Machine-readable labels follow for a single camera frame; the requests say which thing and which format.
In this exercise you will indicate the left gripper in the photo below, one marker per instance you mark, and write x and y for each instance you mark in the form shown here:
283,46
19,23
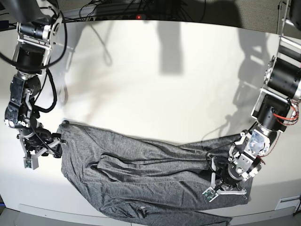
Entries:
221,181

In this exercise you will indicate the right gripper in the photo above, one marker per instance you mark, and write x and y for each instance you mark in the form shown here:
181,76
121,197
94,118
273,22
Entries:
40,142

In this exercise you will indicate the grey long-sleeve T-shirt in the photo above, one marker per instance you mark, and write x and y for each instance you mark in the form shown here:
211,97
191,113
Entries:
142,181

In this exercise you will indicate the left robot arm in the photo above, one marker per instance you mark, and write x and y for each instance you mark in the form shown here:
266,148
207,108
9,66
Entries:
276,108

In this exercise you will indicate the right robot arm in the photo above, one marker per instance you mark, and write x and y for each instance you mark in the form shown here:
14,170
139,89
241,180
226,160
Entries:
37,25

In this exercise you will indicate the white label plate on table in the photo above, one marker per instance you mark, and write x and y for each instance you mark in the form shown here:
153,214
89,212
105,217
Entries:
288,202

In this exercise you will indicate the black power strip red light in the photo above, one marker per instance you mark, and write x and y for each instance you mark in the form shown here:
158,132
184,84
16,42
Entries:
144,15

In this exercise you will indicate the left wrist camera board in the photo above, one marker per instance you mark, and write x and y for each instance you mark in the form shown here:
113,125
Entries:
210,194

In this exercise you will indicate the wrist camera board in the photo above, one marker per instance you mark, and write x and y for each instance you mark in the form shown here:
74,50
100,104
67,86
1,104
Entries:
210,194
28,163

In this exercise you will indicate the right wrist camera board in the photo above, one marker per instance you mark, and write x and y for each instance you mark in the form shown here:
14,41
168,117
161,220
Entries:
28,163

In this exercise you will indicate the metal stand frame right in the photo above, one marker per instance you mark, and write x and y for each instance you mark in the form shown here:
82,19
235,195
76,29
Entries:
289,15

